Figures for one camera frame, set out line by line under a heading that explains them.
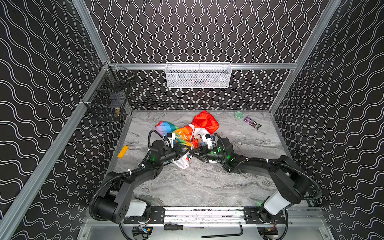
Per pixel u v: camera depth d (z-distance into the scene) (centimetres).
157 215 76
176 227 70
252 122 112
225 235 73
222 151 65
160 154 69
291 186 45
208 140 79
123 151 97
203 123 111
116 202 43
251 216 73
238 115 117
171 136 80
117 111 79
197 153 75
